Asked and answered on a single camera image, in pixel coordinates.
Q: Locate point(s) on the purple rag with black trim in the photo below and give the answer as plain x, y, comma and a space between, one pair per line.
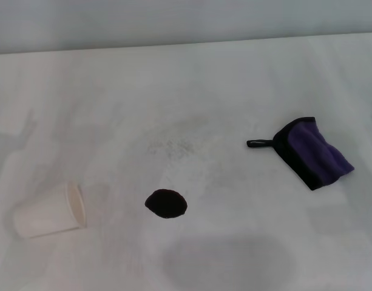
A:
310, 145

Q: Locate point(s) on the white paper cup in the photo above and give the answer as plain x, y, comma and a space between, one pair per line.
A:
46, 212

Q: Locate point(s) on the black water stain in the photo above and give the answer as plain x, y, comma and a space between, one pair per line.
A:
166, 203

